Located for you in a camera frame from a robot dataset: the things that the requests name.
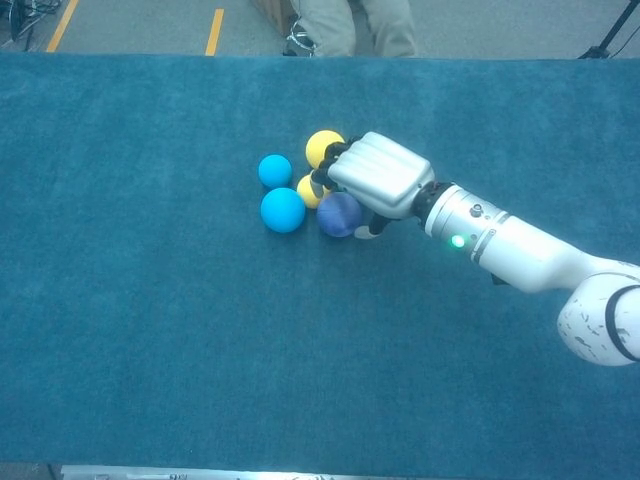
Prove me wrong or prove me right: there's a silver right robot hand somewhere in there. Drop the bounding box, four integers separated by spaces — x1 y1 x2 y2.
308 131 436 240

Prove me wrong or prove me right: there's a violet ribbed ball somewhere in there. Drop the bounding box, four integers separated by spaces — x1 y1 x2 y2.
316 192 363 238

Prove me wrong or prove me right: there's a large yellow ball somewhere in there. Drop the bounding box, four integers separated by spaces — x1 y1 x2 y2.
305 129 346 170

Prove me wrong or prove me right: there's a small yellow ball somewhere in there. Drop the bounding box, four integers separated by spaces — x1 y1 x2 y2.
296 173 332 210

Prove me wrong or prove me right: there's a large cyan ball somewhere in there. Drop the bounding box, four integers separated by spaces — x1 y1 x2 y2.
259 187 307 234

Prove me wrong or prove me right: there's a small cyan ball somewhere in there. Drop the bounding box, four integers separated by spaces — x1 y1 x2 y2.
257 153 293 190

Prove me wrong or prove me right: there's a person in khaki trousers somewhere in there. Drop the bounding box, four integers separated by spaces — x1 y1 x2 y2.
282 0 418 58

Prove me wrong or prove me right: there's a black tripod stand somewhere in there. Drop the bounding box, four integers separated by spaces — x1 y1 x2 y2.
578 0 640 60

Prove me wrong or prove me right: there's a teal table cloth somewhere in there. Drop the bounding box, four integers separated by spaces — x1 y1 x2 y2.
0 52 640 474

